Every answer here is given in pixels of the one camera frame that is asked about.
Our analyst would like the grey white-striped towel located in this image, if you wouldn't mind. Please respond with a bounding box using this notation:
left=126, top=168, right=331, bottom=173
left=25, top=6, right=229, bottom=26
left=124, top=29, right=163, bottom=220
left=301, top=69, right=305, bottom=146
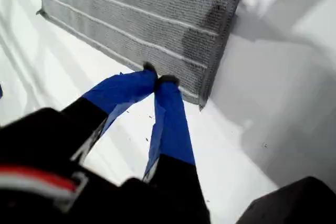
left=36, top=0, right=249, bottom=111

